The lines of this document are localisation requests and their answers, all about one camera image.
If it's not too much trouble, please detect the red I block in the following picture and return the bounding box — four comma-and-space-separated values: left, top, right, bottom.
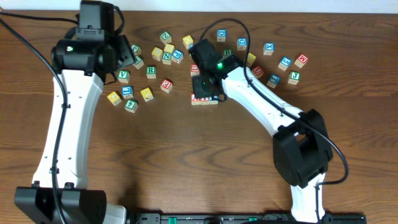
200, 97, 210, 105

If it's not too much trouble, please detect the blue 2 block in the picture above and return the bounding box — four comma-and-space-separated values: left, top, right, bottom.
209, 96, 219, 105

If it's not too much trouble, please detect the red A block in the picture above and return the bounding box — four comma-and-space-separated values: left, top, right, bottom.
191, 93, 201, 105

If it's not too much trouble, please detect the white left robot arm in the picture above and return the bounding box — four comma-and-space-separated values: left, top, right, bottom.
14, 1, 135, 223

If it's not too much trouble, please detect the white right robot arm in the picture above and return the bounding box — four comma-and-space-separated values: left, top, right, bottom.
188, 39, 333, 223

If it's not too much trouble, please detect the green J block left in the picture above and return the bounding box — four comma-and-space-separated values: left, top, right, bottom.
131, 44, 142, 56

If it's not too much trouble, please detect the green j block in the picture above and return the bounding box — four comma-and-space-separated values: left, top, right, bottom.
288, 71, 301, 85
131, 44, 142, 56

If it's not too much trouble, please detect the red U block left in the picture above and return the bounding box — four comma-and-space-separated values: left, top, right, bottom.
190, 64, 200, 76

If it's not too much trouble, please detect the red u block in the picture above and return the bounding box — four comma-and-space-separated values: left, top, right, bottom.
251, 66, 264, 78
190, 64, 200, 76

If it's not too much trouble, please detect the green 7 block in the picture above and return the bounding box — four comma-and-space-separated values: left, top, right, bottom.
133, 56, 144, 69

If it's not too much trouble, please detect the green V block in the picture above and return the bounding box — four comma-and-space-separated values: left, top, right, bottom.
118, 70, 130, 83

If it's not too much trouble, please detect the green R block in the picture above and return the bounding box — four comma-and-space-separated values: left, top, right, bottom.
146, 66, 157, 79

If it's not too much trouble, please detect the yellow C block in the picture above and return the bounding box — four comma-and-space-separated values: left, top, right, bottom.
151, 47, 164, 61

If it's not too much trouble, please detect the green B block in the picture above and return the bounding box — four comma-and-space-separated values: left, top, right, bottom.
223, 49, 233, 57

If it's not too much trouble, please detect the blue T block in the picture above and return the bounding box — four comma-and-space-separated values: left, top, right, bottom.
121, 86, 134, 99

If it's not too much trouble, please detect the blue P block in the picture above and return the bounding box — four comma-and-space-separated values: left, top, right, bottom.
172, 49, 183, 63

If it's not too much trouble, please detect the red E block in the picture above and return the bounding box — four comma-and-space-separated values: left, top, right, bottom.
160, 79, 173, 93

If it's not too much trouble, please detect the yellow G block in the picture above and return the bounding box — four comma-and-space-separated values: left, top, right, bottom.
107, 91, 122, 106

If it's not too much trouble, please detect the green N block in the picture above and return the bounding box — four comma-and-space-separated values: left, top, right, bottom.
162, 52, 172, 65

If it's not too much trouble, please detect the yellow K block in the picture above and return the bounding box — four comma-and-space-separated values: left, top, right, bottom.
141, 87, 154, 102

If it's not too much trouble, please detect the green Z block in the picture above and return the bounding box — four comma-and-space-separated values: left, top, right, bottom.
160, 30, 172, 45

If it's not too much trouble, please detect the yellow S block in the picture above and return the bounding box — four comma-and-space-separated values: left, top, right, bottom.
164, 44, 175, 54

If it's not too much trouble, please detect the yellow O block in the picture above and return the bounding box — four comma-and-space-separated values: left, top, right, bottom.
183, 35, 194, 49

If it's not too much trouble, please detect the blue D block far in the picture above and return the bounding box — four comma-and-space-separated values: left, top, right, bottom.
216, 29, 226, 42

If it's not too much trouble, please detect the blue d block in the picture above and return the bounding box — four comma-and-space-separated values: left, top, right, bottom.
216, 29, 226, 42
237, 38, 248, 51

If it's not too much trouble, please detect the red U block right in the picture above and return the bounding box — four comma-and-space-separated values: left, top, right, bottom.
251, 66, 264, 78

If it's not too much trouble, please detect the green 4 block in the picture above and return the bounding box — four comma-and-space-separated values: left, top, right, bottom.
124, 100, 138, 113

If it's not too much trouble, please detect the blue D block near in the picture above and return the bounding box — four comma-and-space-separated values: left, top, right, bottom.
237, 38, 248, 51

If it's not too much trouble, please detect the blue I block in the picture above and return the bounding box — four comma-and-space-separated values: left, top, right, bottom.
267, 74, 280, 88

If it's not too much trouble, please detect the blue X block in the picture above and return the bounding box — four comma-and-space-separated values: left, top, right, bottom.
263, 42, 275, 55

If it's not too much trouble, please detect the green J block right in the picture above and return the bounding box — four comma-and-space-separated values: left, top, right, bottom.
288, 71, 301, 85

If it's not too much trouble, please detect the red M block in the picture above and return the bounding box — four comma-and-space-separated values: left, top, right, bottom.
294, 54, 308, 68

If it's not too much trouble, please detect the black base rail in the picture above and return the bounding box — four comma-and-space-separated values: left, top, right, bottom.
125, 213, 367, 224

